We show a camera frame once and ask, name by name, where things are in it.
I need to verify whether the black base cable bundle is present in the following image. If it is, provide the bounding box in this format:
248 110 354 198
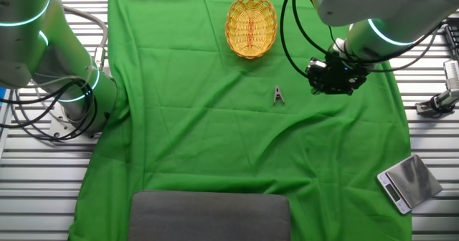
0 76 101 141

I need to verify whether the yellow wicker basket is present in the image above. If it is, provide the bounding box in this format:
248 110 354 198
224 0 279 60

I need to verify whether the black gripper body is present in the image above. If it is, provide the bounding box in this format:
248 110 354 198
307 53 371 88

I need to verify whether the white grey camera device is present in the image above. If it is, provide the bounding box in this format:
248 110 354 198
443 59 459 90

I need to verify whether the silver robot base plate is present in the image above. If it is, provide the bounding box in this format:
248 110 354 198
48 103 102 141

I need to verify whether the black keyboard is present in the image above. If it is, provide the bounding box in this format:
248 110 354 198
443 22 459 61

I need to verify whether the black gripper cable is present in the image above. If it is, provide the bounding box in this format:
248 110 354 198
290 0 444 65

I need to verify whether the silver digital kitchen scale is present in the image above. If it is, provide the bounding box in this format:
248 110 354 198
376 153 444 215

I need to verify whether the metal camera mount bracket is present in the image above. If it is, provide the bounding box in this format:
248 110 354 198
415 88 459 119

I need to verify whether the grey foam pad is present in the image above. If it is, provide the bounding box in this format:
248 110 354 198
128 190 291 241

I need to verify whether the black camera cable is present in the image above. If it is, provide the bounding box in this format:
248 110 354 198
278 0 311 80

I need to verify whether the small silver metal clamp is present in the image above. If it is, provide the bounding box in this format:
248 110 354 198
273 85 285 106

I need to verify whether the green cloth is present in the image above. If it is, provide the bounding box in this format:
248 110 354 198
67 0 412 241

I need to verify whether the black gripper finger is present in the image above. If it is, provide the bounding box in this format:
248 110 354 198
309 80 326 95
322 82 356 96

